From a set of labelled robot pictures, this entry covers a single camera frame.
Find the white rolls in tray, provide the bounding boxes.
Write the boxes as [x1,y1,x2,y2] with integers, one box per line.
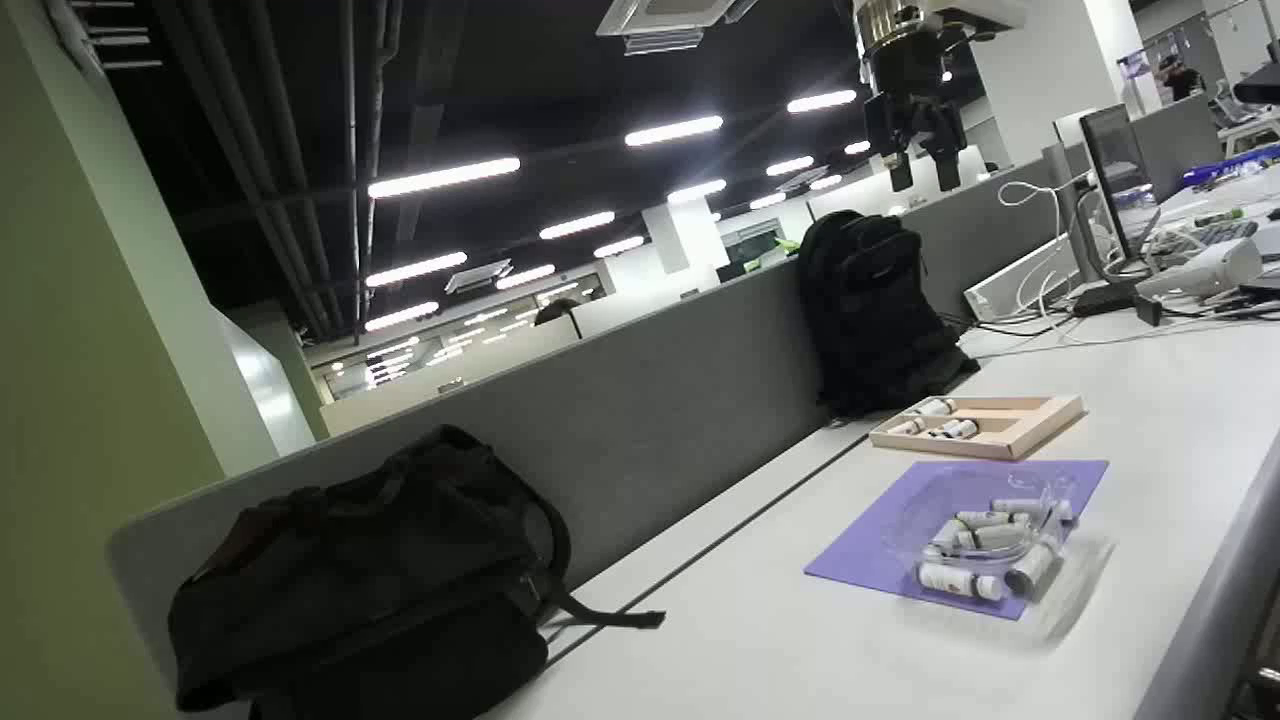
[909,398,980,438]

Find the white roll middle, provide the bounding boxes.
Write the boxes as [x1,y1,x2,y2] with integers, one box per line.
[932,521,1033,557]

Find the white roll front right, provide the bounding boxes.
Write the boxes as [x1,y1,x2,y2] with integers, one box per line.
[1003,540,1062,597]

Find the white keyboard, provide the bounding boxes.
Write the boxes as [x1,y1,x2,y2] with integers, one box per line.
[964,236,1076,322]

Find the purple mat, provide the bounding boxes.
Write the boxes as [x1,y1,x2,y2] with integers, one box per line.
[807,460,1109,621]

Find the grey desk divider panel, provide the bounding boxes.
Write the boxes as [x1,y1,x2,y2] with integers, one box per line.
[107,156,1071,673]

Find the wooden tray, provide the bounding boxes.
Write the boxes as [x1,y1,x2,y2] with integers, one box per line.
[873,396,1083,460]

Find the black backpack far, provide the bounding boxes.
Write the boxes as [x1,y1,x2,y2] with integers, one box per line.
[798,213,976,418]

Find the black backpack near left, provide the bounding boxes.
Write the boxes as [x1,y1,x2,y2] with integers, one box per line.
[167,424,666,720]

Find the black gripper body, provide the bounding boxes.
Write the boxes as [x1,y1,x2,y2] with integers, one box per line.
[868,23,964,156]

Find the white roll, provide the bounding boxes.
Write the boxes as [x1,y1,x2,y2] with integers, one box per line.
[932,521,1033,557]
[994,495,1076,526]
[918,564,1003,603]
[1003,540,1062,597]

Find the white roll front left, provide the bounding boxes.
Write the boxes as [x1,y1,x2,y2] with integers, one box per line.
[918,564,1003,603]

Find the clear plastic container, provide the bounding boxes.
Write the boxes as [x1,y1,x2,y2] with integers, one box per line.
[888,467,1114,652]

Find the white roll back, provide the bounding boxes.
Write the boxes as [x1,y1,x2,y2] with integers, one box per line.
[994,495,1076,526]

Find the black backpack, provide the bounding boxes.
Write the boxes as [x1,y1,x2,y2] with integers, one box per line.
[167,424,666,720]
[798,213,976,418]

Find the computer monitor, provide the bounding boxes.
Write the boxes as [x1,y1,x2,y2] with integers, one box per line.
[1076,102,1160,322]

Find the ceiling air conditioner unit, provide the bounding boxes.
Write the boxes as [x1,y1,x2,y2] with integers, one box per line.
[598,0,759,55]

